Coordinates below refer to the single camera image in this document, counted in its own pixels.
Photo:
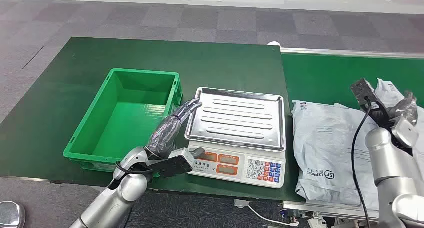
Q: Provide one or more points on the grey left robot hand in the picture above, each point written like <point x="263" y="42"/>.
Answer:
<point x="164" y="133"/>

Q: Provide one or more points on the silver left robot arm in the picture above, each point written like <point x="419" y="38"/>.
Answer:
<point x="126" y="190"/>

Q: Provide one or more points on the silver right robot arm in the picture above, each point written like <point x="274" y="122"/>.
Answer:
<point x="387" y="156"/>

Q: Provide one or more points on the white conveyor roller cap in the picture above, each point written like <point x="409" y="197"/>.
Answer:
<point x="274" y="43"/>

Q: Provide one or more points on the grey SF Express parcel bag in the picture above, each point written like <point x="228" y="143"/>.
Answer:
<point x="326" y="143"/>

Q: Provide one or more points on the green conveyor belt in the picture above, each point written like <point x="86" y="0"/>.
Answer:
<point x="331" y="77"/>

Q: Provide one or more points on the green plastic crate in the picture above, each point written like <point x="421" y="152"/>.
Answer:
<point x="129" y="120"/>

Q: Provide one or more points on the white electronic weighing scale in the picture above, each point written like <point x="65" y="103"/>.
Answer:
<point x="236" y="120"/>

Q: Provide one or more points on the white plug adapter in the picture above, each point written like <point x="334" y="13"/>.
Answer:
<point x="241" y="203"/>

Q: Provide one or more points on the dark green table mat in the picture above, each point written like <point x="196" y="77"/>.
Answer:
<point x="66" y="87"/>

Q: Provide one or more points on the shiny chrome round object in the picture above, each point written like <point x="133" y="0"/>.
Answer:
<point x="11" y="215"/>

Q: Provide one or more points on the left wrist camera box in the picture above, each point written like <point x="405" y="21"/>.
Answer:
<point x="175" y="165"/>

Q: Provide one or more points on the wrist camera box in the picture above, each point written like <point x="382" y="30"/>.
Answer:
<point x="175" y="165"/>
<point x="362" y="90"/>

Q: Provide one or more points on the aluminium conveyor side rail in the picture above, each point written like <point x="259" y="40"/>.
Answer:
<point x="331" y="210"/>
<point x="348" y="52"/>

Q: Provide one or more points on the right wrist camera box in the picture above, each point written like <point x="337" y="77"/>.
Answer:
<point x="362" y="90"/>

